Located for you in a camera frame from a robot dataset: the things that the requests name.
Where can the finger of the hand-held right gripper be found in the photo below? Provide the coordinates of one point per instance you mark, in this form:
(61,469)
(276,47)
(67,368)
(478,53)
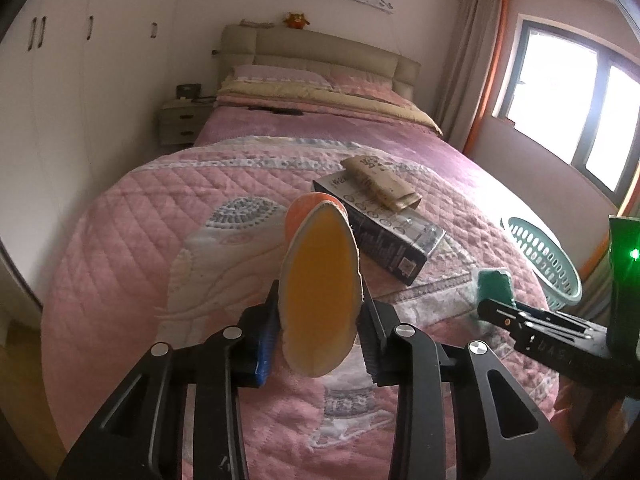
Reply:
(505,312)

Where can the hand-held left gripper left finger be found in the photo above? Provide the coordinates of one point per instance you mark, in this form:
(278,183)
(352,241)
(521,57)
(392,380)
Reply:
(265,345)

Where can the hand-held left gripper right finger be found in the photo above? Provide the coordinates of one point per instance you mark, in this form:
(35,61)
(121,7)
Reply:
(370,340)

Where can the green packet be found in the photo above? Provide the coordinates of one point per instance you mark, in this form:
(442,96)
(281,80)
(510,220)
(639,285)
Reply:
(495,285)

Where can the green plastic laundry basket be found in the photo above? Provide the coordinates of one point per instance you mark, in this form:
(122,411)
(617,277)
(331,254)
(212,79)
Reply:
(550,260)

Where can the large orange paper cup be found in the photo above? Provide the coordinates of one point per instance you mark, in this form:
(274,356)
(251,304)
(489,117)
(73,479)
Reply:
(320,285)

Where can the person's right forearm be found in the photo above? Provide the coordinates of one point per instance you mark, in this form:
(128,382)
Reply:
(600,425)

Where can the black carton with white end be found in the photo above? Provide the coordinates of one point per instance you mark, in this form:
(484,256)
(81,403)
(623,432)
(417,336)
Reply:
(390,245)

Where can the pink patchwork quilt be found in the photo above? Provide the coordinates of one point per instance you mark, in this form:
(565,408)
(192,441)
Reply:
(150,240)

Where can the brown paper bag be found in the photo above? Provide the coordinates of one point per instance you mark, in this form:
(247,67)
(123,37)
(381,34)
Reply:
(380,180)

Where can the dark framed window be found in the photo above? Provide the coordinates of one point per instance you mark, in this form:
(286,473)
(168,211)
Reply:
(575,105)

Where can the bed with beige headboard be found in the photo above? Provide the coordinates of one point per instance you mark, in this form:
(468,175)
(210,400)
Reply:
(350,130)

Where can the black remote on bed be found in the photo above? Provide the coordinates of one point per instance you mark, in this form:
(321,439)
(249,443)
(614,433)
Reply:
(275,109)

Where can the beige nightstand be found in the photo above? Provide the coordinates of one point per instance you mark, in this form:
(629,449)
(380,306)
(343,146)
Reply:
(182,122)

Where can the beige and orange curtain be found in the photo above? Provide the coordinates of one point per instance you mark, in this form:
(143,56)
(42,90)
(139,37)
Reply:
(470,70)

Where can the pink pillow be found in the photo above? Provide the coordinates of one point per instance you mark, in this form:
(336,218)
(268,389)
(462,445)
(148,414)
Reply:
(280,74)
(370,91)

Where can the black desk phone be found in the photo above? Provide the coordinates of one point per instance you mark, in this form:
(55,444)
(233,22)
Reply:
(188,91)

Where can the white wardrobe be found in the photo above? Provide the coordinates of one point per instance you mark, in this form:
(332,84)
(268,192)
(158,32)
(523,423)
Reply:
(75,110)

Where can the small beige headboard ornament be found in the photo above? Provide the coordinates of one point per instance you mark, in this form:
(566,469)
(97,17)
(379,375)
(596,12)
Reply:
(255,23)

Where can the orange plush toy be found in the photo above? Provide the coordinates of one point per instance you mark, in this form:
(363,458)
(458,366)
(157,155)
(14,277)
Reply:
(297,20)

